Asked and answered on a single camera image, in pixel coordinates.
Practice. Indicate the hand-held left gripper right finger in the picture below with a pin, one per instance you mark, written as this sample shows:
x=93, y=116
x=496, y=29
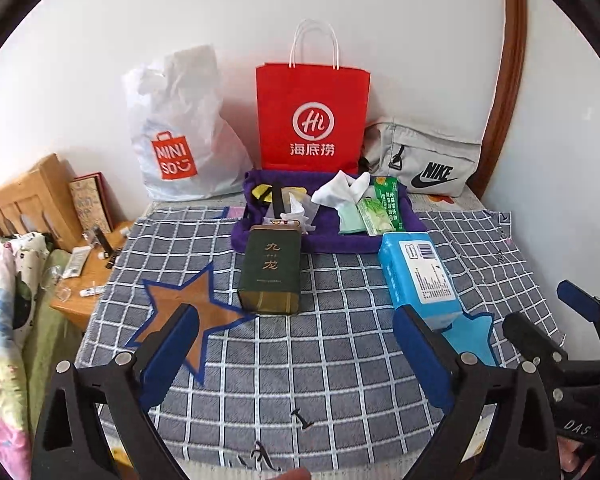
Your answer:
x=422, y=355

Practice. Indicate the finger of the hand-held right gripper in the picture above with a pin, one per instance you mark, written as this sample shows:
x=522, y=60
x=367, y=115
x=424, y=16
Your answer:
x=530, y=335
x=580, y=305

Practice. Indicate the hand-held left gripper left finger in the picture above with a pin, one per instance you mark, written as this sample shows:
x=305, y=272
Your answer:
x=172, y=355

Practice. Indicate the blue tissue pack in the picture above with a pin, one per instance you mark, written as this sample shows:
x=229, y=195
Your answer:
x=420, y=275

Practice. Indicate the dark green tin box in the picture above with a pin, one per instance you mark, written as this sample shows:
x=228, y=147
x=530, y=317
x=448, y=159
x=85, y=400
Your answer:
x=270, y=270

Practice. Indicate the light green wipes packet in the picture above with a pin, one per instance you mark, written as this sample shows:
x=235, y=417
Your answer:
x=377, y=220

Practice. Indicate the purple cloth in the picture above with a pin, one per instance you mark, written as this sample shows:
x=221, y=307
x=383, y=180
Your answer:
x=330, y=242

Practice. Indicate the green sachet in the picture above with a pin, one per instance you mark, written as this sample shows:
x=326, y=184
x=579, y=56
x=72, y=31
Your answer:
x=387, y=190

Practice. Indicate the white glove with green cuff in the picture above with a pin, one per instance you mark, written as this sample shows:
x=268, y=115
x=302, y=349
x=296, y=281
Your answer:
x=337, y=192

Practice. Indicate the yellow and black cloth item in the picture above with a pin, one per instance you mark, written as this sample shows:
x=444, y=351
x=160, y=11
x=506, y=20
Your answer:
x=261, y=192

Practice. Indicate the clear plastic bag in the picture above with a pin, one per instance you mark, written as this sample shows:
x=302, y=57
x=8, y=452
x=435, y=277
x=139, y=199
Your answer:
x=295, y=215

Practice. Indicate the person's right hand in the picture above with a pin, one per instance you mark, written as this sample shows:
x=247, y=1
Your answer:
x=572, y=457

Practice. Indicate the person's left hand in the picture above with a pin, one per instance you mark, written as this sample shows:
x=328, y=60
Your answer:
x=292, y=475

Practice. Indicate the blue star patch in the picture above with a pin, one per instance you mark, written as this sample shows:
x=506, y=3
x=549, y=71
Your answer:
x=472, y=335

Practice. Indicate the brown star patch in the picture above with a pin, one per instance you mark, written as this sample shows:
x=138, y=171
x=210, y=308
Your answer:
x=215, y=315

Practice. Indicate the wooden nightstand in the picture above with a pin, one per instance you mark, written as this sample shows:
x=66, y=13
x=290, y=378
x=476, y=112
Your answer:
x=80, y=305

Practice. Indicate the grey checkered cloth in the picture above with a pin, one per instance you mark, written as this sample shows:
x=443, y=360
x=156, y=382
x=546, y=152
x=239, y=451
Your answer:
x=305, y=360

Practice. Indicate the small black item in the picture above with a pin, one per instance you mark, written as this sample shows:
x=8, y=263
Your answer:
x=106, y=245

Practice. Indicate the white tube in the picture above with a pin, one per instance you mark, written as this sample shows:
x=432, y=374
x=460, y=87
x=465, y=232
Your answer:
x=75, y=264

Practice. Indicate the floral quilt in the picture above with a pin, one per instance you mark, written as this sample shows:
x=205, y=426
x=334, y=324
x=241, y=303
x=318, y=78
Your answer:
x=10, y=320

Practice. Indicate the patterned book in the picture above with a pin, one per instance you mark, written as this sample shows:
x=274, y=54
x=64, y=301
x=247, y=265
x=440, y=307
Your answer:
x=92, y=205

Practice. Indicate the grey waist bag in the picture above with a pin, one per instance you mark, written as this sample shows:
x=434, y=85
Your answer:
x=430, y=160

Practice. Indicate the wooden headboard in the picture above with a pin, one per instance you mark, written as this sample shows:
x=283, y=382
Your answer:
x=35, y=190

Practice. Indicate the white plastic shopping bag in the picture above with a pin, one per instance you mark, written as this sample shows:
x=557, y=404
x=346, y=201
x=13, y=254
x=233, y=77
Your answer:
x=180, y=125

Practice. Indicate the red paper bag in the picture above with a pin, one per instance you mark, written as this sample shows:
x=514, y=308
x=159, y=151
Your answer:
x=312, y=105

